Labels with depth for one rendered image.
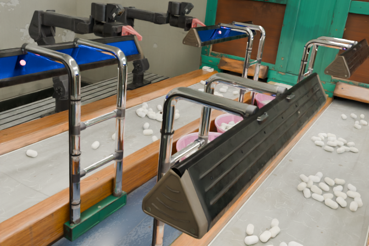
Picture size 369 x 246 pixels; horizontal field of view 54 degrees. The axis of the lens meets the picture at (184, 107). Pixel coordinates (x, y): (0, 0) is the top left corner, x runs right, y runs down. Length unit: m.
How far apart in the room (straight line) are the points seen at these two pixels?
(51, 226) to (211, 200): 0.58
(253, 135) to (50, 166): 0.74
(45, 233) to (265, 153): 0.57
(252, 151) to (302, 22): 1.64
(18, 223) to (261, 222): 0.57
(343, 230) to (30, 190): 0.80
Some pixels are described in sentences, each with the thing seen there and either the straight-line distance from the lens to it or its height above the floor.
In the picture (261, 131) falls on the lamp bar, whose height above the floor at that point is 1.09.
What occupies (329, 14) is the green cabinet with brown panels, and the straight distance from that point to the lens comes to 2.08.
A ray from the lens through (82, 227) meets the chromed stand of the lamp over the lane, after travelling 0.97.
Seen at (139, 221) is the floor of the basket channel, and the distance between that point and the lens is 1.02.
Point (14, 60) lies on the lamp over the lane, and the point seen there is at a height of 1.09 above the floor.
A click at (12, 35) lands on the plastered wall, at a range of 3.52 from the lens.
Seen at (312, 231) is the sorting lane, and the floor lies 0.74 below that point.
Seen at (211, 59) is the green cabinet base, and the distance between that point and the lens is 2.32.
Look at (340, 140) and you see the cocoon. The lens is 1.57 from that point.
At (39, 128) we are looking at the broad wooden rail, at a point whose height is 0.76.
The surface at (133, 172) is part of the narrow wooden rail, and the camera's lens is 1.10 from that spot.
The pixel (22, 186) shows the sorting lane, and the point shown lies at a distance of 1.06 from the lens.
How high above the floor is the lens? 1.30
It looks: 20 degrees down
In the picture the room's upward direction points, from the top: 6 degrees clockwise
